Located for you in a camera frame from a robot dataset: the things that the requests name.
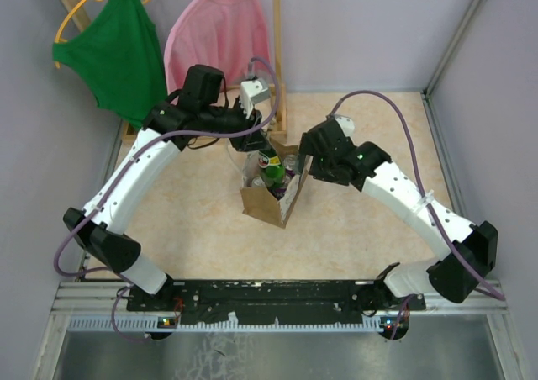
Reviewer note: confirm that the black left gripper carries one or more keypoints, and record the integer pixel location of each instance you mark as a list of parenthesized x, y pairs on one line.
[(250, 142)]

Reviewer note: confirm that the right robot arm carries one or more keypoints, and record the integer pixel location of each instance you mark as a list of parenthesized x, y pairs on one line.
[(465, 253)]

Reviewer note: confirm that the pink shirt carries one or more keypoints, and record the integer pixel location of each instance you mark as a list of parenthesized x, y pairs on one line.
[(223, 34)]

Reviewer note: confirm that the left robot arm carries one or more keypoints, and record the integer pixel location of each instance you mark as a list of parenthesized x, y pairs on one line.
[(182, 116)]

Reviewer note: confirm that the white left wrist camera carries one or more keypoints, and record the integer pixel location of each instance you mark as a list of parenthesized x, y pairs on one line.
[(252, 92)]

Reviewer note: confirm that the green Perrier glass bottle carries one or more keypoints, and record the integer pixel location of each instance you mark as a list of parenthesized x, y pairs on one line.
[(272, 171)]

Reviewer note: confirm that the wooden clothes rack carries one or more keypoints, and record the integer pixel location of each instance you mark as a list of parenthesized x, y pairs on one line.
[(278, 126)]

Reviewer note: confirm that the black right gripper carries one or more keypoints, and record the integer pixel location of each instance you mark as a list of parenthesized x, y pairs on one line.
[(308, 148)]

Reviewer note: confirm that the purple Fanta can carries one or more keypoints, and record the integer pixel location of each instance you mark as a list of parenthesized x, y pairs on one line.
[(257, 181), (290, 163), (279, 191)]

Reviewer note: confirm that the green tank top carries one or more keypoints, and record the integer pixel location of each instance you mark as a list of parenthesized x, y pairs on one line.
[(119, 58)]

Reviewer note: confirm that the white toothed cable strip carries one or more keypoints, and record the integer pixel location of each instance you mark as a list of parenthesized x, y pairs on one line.
[(130, 324)]

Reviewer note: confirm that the burlap canvas tote bag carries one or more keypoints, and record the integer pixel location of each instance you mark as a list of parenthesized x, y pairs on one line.
[(258, 202)]

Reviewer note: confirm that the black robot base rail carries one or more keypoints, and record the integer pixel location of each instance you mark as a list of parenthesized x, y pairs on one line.
[(266, 302)]

